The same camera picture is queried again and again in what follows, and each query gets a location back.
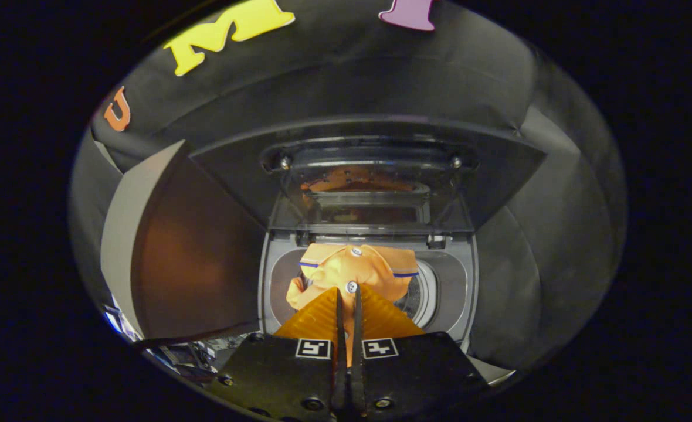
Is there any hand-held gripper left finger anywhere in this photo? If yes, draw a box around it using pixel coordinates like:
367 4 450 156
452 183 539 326
210 286 348 422

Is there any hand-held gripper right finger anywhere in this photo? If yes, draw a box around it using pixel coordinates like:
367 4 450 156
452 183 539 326
349 284 493 422

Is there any orange polo shirt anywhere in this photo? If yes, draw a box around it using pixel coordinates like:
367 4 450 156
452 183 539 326
286 243 420 369

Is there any dark washing machine lid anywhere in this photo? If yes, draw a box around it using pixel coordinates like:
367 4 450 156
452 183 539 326
188 114 549 236

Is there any white electronic equipment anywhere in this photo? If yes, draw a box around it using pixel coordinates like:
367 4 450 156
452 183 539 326
103 299 218 382

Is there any grey metal cabinet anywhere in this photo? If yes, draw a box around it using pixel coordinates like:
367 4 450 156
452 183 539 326
101 139 266 342

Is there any black backdrop cloth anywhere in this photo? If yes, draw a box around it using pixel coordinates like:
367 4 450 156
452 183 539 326
67 0 628 370

